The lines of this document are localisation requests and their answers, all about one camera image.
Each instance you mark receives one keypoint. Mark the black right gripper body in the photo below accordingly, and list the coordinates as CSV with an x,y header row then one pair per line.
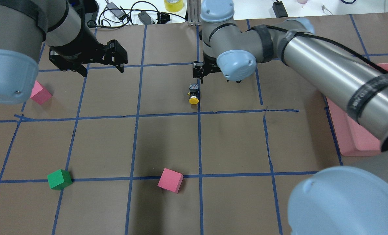
x,y
208,69

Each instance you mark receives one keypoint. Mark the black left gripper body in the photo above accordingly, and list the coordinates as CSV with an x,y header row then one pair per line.
x,y
77,49

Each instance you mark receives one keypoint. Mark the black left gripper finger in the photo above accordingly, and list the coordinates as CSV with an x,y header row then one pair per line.
x,y
120,67
79,68

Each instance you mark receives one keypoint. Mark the yellow push button switch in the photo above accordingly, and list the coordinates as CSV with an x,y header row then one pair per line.
x,y
193,94

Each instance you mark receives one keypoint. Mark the green cube near left arm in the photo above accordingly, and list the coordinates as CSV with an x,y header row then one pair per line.
x,y
59,179

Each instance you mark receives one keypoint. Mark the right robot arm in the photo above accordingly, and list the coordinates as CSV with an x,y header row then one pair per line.
x,y
342,200

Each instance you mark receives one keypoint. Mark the pink cube far side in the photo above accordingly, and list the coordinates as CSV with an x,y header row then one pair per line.
x,y
40,94

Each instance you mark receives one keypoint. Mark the pink cube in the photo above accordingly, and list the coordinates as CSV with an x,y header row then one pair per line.
x,y
40,94
170,180

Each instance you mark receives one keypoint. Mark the yellow tape roll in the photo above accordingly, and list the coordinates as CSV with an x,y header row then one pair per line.
x,y
173,5

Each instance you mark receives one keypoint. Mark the pink cube near centre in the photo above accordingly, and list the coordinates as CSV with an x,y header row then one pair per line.
x,y
170,180

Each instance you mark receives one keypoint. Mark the pink plastic bin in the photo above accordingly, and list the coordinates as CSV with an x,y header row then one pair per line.
x,y
368,135

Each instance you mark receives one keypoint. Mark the aluminium frame post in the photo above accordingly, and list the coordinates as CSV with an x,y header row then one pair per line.
x,y
193,12

